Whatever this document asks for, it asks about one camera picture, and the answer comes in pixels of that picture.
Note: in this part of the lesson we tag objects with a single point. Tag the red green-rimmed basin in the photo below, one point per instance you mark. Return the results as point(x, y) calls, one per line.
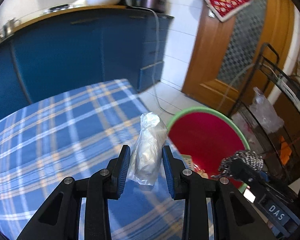
point(207, 136)

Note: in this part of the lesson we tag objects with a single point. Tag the steel wool scourer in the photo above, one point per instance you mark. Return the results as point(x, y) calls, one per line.
point(243, 160)

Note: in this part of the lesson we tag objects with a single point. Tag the wooden door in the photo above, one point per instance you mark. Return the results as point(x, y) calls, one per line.
point(222, 50)

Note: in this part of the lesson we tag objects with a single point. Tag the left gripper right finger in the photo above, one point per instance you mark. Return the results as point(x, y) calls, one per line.
point(173, 168)

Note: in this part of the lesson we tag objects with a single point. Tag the green cardboard box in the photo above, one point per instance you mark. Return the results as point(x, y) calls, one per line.
point(187, 159)

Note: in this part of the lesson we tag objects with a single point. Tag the steel kettle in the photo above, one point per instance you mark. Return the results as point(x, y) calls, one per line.
point(9, 27)

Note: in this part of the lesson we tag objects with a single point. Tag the black wire rack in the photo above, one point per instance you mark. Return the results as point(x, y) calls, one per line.
point(280, 150)

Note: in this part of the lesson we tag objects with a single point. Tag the blue kitchen cabinet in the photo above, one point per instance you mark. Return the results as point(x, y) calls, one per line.
point(76, 49)

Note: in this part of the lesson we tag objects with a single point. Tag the clear plastic bag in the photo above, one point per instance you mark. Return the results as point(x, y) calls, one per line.
point(145, 159)

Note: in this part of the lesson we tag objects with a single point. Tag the blue plaid tablecloth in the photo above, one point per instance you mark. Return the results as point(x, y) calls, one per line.
point(75, 134)

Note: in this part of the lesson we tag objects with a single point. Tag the clear bag on rack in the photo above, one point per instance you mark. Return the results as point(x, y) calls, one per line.
point(265, 113)

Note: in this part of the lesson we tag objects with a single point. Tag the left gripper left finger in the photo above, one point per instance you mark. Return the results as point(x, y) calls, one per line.
point(119, 173)

